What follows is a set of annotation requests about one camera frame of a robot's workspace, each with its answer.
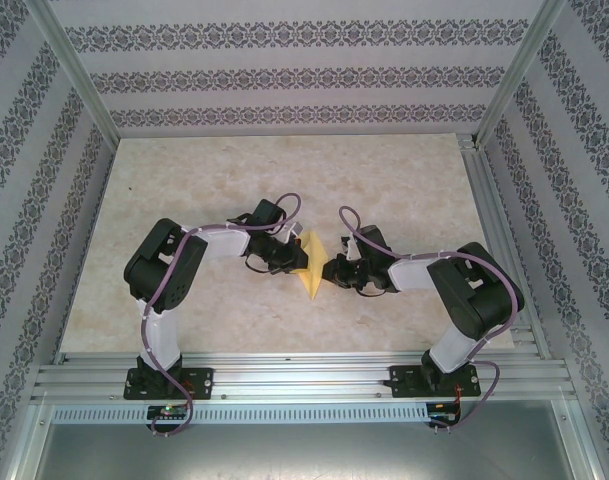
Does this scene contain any yellow square paper sheet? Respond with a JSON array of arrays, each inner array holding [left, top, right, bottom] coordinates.
[[294, 229, 331, 302]]

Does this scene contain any grey metal sheet panel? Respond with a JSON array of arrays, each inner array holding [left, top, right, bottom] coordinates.
[[33, 422, 585, 480]]

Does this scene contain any small circuit board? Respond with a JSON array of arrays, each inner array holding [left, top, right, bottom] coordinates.
[[427, 402, 461, 426], [146, 404, 190, 421]]

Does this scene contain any aluminium mounting rail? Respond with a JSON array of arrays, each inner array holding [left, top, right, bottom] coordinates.
[[31, 351, 579, 405]]

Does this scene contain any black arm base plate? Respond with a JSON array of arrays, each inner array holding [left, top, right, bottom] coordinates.
[[389, 364, 483, 400], [123, 367, 216, 401]]

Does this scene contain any aluminium side rail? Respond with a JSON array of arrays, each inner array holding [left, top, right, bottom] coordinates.
[[456, 133, 554, 360]]

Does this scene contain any slotted grey cable duct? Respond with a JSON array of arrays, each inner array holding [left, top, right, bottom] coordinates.
[[51, 402, 463, 425]]

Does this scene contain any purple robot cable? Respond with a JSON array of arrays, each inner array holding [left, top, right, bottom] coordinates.
[[337, 204, 518, 432], [140, 192, 304, 435]]

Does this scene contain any aluminium frame post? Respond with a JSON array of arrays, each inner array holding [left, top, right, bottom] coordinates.
[[26, 0, 121, 147], [475, 0, 569, 150]]

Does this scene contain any aluminium lower frame bar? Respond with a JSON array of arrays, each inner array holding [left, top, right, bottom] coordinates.
[[553, 402, 603, 480], [1, 402, 55, 480]]

